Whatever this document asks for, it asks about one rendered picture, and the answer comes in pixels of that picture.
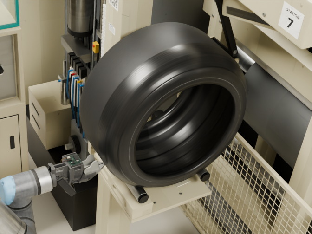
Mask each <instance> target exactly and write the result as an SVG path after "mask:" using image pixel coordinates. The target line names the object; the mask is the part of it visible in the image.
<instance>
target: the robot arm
mask: <svg viewBox="0 0 312 234"><path fill-rule="evenodd" d="M61 160H62V162H61V163H58V164H55V165H53V164H52V163H48V168H47V167H46V166H42V167H38V168H35V169H32V170H28V171H25V172H21V173H18V174H15V175H9V176H7V177H5V178H2V179H1V180H0V197H1V199H0V234H37V232H36V227H35V221H34V216H33V206H32V197H33V196H36V195H40V194H43V193H46V192H49V191H52V189H53V187H56V185H57V183H58V184H59V185H60V186H61V187H62V188H63V189H64V190H65V192H66V193H68V194H69V195H70V196H73V195H74V194H76V191H75V188H74V186H73V184H75V183H81V182H86V181H88V180H90V179H92V178H93V177H94V176H95V175H96V174H97V173H98V172H100V171H101V169H102V168H103V167H104V166H105V164H104V163H103V162H100V161H96V160H95V157H94V155H93V154H91V155H88V157H87V159H86V160H84V161H81V159H80V158H79V156H78V155H77V153H76V152H73V153H70V154H67V155H64V156H62V159H61ZM83 172H84V174H83Z"/></svg>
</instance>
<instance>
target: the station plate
mask: <svg viewBox="0 0 312 234"><path fill-rule="evenodd" d="M303 19H304V15H303V14H302V13H301V12H299V11H298V10H296V9H295V8H294V7H292V6H291V5H289V4H288V3H286V2H285V1H284V5H283V8H282V12H281V16H280V19H279V24H278V25H279V26H280V27H282V28H283V29H284V30H286V31H287V32H288V33H290V34H291V35H292V36H293V37H295V38H296V39H298V37H299V32H300V30H301V26H302V23H303Z"/></svg>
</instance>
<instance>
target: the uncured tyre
mask: <svg viewBox="0 0 312 234"><path fill-rule="evenodd" d="M181 91H182V92H181ZM179 92H181V94H180V95H179V97H178V98H177V99H176V101H175V102H174V103H173V104H172V105H171V106H170V107H169V108H168V109H167V110H166V111H164V112H163V113H162V114H160V115H159V116H157V117H156V118H154V119H152V120H150V121H148V119H149V118H150V117H151V115H152V114H153V113H154V112H155V111H156V110H157V109H158V108H159V107H160V106H161V105H162V104H163V103H165V102H166V101H167V100H168V99H170V98H171V97H173V96H174V95H176V94H177V93H179ZM247 94H248V90H247V81H246V78H245V75H244V73H243V71H242V70H241V68H240V66H239V64H238V63H237V62H236V61H235V59H234V58H232V57H231V56H230V55H229V54H228V53H227V52H226V51H225V50H223V49H222V48H221V47H220V46H219V45H218V44H217V43H216V42H215V41H213V40H212V39H211V38H210V37H209V36H208V35H207V34H206V33H205V32H203V31H202V30H200V29H198V28H196V27H193V26H190V25H187V24H184V23H179V22H163V23H157V24H153V25H150V26H146V27H143V28H141V29H139V30H137V31H134V32H133V33H131V34H129V35H127V36H126V37H124V38H123V39H121V40H120V41H119V42H117V43H116V44H115V45H114V46H113V47H111V48H110V49H109V50H108V51H107V52H106V53H105V54H104V55H103V56H102V58H101V59H100V60H99V61H98V62H97V63H96V65H95V66H94V68H93V69H92V71H91V72H90V74H89V76H88V78H87V80H86V82H85V85H84V87H83V90H82V94H81V98H80V104H79V114H80V120H81V124H82V128H83V131H84V134H85V136H86V138H87V139H88V141H89V142H90V144H91V145H92V146H93V148H94V150H95V151H96V152H97V154H98V155H99V157H100V158H101V160H102V161H103V163H104V164H105V165H106V167H107V169H108V170H109V171H110V172H111V173H112V174H113V175H114V176H115V177H117V178H118V179H120V180H121V181H123V182H124V183H126V184H129V185H131V186H135V187H142V188H152V187H164V186H169V185H173V184H176V183H179V182H182V181H184V180H186V179H189V178H190V177H192V176H194V175H196V174H197V173H199V172H201V171H202V170H203V169H205V168H206V167H207V166H209V165H210V164H211V163H212V162H213V161H214V160H216V159H217V158H218V157H219V156H220V155H221V154H222V153H223V151H224V150H225V149H226V148H227V147H228V145H229V144H230V143H231V141H232V140H233V138H234V137H235V135H236V134H237V132H238V130H239V128H240V126H241V123H242V120H243V118H244V114H245V110H246V105H247ZM147 121H148V122H147Z"/></svg>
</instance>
